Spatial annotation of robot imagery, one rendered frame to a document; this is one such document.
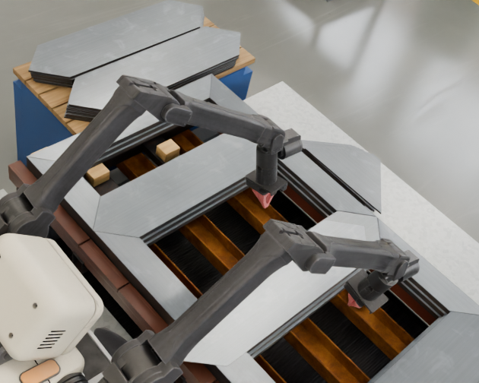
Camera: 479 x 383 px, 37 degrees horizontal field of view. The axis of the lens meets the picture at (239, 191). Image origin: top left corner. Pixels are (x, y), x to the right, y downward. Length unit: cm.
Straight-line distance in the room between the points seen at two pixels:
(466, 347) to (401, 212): 58
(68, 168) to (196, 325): 43
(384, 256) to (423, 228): 82
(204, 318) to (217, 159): 100
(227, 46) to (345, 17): 202
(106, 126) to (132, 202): 64
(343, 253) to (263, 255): 23
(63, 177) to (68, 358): 37
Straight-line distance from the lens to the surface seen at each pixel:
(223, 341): 189
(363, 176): 249
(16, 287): 134
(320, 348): 217
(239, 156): 230
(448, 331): 212
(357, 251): 156
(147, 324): 194
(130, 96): 150
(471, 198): 382
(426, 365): 203
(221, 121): 168
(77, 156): 152
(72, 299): 132
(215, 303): 135
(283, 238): 134
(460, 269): 243
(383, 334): 226
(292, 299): 200
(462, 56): 474
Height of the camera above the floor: 248
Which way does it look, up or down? 47 degrees down
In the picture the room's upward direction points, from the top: 16 degrees clockwise
